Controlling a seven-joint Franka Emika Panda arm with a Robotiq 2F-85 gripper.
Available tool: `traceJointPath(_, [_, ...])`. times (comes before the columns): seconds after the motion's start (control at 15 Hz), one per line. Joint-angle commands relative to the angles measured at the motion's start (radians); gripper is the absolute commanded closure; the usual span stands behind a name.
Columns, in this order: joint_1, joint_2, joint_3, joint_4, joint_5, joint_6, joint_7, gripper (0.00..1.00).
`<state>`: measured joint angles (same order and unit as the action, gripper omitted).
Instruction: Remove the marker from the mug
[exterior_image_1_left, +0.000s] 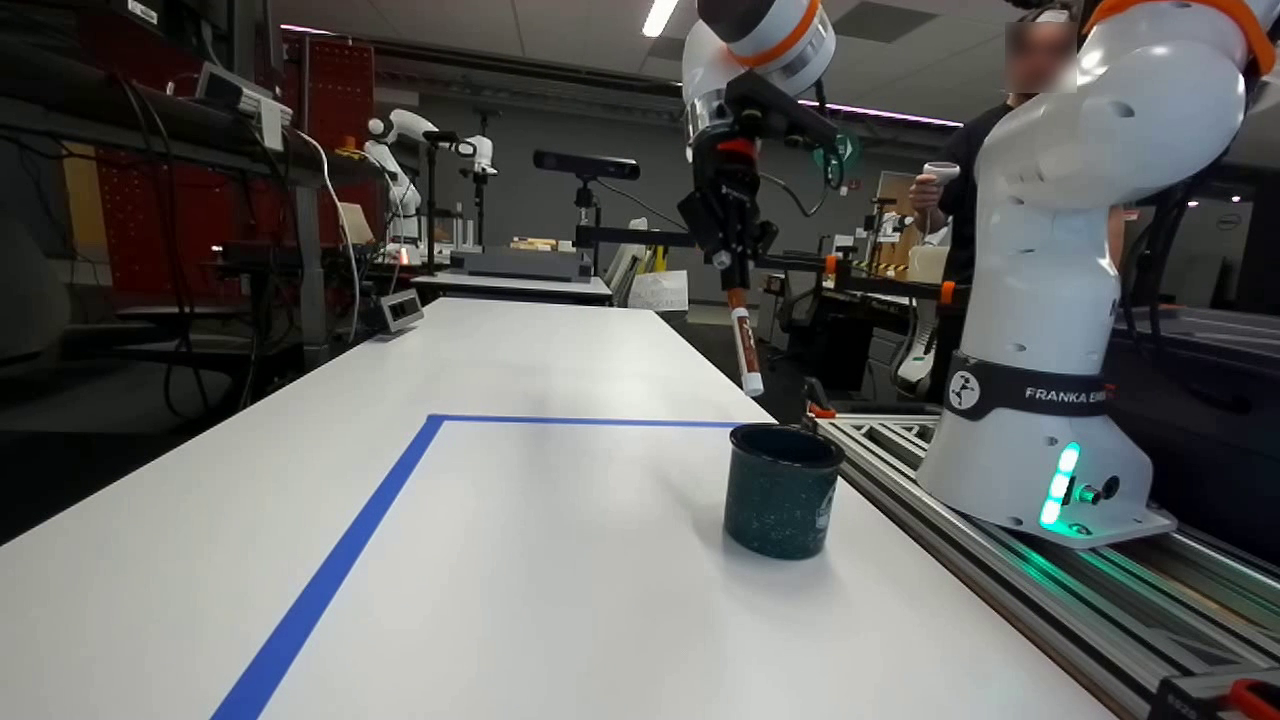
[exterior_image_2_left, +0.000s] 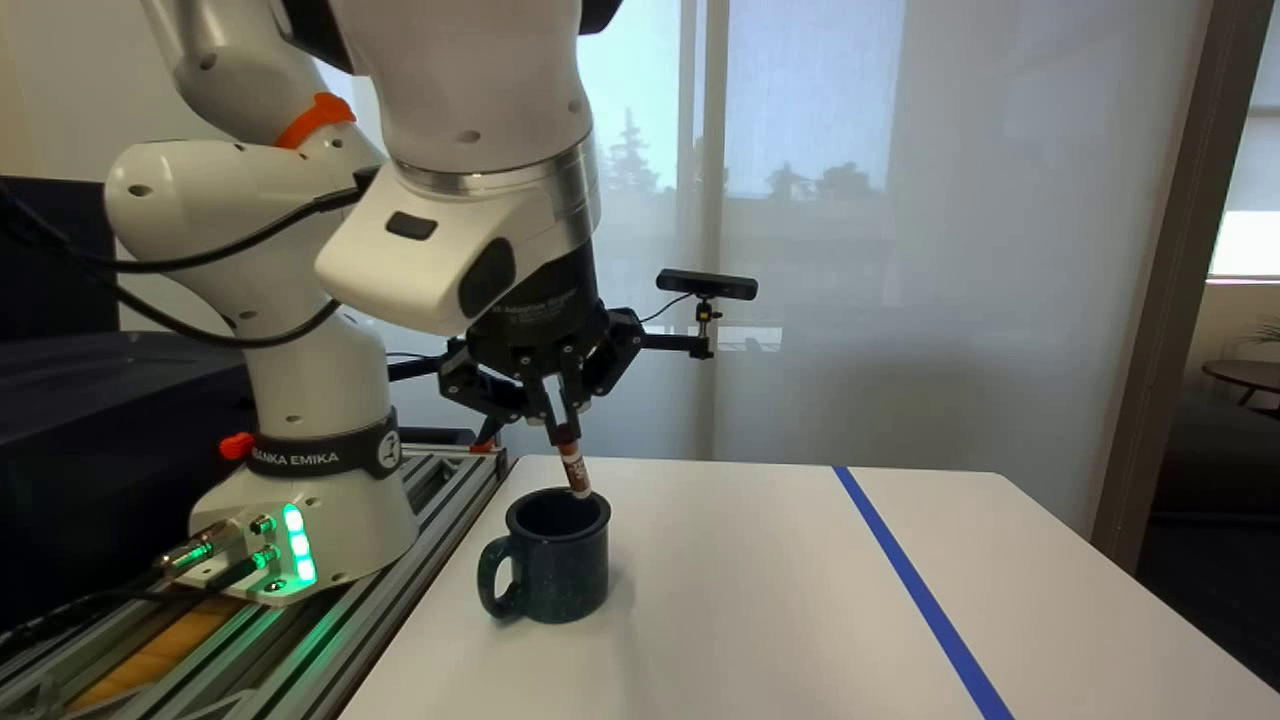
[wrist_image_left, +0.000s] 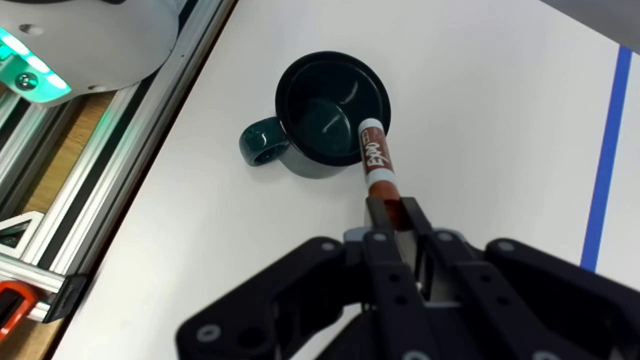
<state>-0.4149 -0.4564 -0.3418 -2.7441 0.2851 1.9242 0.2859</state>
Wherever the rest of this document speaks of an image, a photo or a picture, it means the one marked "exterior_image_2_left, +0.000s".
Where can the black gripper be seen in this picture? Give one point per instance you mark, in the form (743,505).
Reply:
(534,326)

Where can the red and white marker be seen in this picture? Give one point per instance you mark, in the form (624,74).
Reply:
(579,468)

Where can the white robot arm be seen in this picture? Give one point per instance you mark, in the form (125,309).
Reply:
(464,82)

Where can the dark teal speckled mug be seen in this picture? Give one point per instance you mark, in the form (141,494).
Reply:
(554,575)

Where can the red knob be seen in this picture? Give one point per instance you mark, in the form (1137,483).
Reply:
(237,447)

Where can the long blue tape strip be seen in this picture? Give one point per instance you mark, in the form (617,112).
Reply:
(916,594)

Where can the sheer white curtain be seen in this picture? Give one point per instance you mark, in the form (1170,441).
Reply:
(1000,243)

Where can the black monitor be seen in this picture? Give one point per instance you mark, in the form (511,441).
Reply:
(55,262)

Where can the dark sofa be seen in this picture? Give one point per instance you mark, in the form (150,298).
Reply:
(1220,464)

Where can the round dark side table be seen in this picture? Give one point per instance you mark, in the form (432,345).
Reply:
(1254,373)

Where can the orange rail clamp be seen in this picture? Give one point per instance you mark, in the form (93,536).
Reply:
(489,436)

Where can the black exterior camera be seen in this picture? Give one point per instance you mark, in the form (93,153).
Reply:
(707,283)

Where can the white wall outlet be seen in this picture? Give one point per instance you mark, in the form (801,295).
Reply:
(762,340)

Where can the aluminium rail mounting frame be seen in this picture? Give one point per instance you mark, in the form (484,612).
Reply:
(265,655)

